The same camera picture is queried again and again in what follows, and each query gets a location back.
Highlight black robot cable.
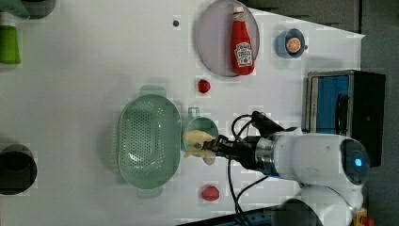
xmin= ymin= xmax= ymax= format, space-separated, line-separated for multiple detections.
xmin=226 ymin=112 xmax=271 ymax=226

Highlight grey round plate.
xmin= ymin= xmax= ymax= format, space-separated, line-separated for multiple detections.
xmin=196 ymin=0 xmax=260 ymax=76

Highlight blue cup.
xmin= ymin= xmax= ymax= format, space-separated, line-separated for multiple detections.
xmin=275 ymin=28 xmax=308 ymax=58

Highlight peeled yellow banana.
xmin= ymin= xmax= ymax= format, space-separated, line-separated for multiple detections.
xmin=184 ymin=130 xmax=215 ymax=166

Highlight green perforated colander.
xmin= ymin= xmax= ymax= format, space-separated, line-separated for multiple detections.
xmin=118 ymin=85 xmax=182 ymax=199

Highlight black toaster oven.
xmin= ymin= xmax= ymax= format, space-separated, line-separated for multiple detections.
xmin=304 ymin=70 xmax=386 ymax=167

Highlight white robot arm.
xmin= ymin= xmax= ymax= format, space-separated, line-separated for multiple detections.
xmin=203 ymin=128 xmax=370 ymax=226

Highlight black round container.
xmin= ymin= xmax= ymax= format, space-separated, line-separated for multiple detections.
xmin=0 ymin=144 xmax=38 ymax=195

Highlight black cylinder at table corner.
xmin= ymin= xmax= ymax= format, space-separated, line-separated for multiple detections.
xmin=22 ymin=0 xmax=57 ymax=20

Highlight lime green cup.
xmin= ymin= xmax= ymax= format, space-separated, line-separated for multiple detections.
xmin=0 ymin=25 xmax=21 ymax=64

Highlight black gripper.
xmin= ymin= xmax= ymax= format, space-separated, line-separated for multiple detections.
xmin=202 ymin=135 xmax=260 ymax=170

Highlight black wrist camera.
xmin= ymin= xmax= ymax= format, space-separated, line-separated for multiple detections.
xmin=251 ymin=111 xmax=295 ymax=137

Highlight red ketchup bottle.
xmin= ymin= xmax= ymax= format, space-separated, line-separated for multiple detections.
xmin=231 ymin=7 xmax=254 ymax=75

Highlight red strawberry near plate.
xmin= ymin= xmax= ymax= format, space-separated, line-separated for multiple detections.
xmin=198 ymin=79 xmax=211 ymax=93

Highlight green mug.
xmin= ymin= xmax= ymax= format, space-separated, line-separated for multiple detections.
xmin=183 ymin=106 xmax=218 ymax=137

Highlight orange slice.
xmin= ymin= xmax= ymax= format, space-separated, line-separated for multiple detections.
xmin=286 ymin=38 xmax=302 ymax=54

